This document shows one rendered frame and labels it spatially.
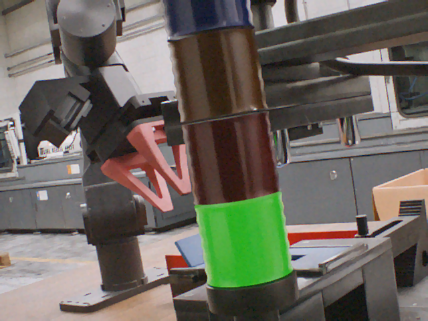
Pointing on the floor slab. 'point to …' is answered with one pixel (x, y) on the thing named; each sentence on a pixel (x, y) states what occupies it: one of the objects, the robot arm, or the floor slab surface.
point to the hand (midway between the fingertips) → (172, 195)
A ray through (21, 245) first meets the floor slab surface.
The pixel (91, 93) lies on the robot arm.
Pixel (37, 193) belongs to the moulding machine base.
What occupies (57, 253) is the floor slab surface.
